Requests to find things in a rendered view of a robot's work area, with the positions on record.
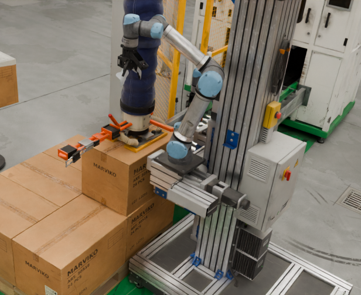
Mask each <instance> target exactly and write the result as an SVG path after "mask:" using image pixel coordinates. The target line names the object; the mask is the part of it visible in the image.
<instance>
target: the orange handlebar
mask: <svg viewBox="0 0 361 295"><path fill-rule="evenodd" d="M126 122H127V121H123V122H121V123H119V125H122V124H125V123H126ZM149 123H151V124H153V125H156V126H158V127H160V128H162V129H165V130H167V131H170V132H173V128H170V127H168V126H166V125H164V124H161V123H159V122H157V121H154V120H152V119H151V120H150V122H149ZM130 126H132V123H128V124H126V125H124V126H122V127H120V131H122V130H124V129H126V128H128V127H130ZM108 137H110V134H106V135H105V132H104V131H102V132H100V133H96V134H94V135H92V137H90V138H89V140H93V142H95V141H97V140H100V143H101V142H103V141H105V139H106V138H108ZM74 147H76V148H78V150H81V149H82V148H83V147H84V146H82V147H80V144H79V143H78V144H76V145H74ZM59 156H60V157H61V158H63V159H66V158H67V157H66V155H64V154H62V153H59Z"/></svg>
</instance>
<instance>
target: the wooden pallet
mask: <svg viewBox="0 0 361 295"><path fill-rule="evenodd" d="M172 225H173V220H172V221H171V222H170V223H169V224H168V225H167V226H166V227H165V228H164V229H163V230H161V231H160V232H159V233H158V234H157V235H155V236H154V237H153V238H152V239H151V240H150V241H149V242H148V243H147V244H146V245H144V246H143V247H142V248H141V249H140V250H139V251H141V250H142V249H144V248H145V247H146V246H147V245H149V244H150V243H151V242H152V241H154V240H155V239H157V238H158V237H159V236H161V235H162V234H163V233H164V232H166V231H167V230H168V229H169V228H171V227H172ZM139 251H138V252H139ZM138 252H137V253H138ZM137 253H136V254H137ZM133 256H134V255H133ZM128 267H129V260H127V261H126V262H125V263H124V264H123V265H122V266H121V267H120V268H119V269H117V270H116V271H115V272H114V273H113V274H112V275H111V276H110V277H109V278H108V279H106V280H105V281H104V282H103V283H102V284H100V285H99V286H98V288H96V289H95V290H94V291H93V292H92V293H90V294H89V295H107V294H108V293H109V292H110V291H111V290H112V289H113V288H115V286H116V285H117V284H119V282H120V281H122V280H123V279H124V278H125V277H126V276H127V275H128V274H129V273H130V270H129V268H128ZM0 291H1V292H2V293H3V294H5V295H27V294H26V293H24V292H23V291H21V290H19V289H18V288H17V287H15V286H14V285H12V284H11V283H10V282H8V281H6V280H5V279H4V278H2V277H0Z"/></svg>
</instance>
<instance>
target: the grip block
mask: <svg viewBox="0 0 361 295"><path fill-rule="evenodd" d="M101 131H104V132H105V135H106V134H110V137H108V138H107V139H109V140H114V139H116V138H117V137H119V136H120V127H118V126H115V125H113V124H108V125H105V126H103V127H101Z"/></svg>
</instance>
